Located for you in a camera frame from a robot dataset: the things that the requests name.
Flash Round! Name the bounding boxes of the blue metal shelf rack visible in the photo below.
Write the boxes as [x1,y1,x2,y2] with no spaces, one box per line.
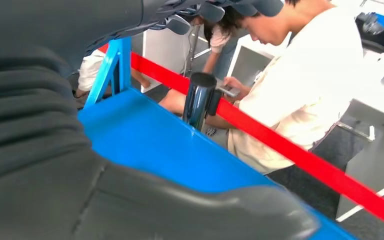
[77,36,360,240]

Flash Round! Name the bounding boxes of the person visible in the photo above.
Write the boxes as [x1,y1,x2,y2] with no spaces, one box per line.
[158,0,366,175]
[201,13,248,80]
[72,48,152,100]

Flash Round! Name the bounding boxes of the white table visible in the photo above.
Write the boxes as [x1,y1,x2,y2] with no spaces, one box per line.
[226,33,384,223]
[140,14,213,94]

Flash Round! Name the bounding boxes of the smartphone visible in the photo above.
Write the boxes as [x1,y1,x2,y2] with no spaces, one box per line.
[215,77,242,98]

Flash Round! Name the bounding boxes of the red barrier belt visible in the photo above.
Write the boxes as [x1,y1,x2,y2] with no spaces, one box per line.
[97,43,384,233]

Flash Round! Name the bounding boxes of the black stanchion post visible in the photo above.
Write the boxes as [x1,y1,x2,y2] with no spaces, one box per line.
[182,72,225,132]

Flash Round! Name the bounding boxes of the black curved frame part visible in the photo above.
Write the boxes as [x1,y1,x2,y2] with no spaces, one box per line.
[355,11,384,54]

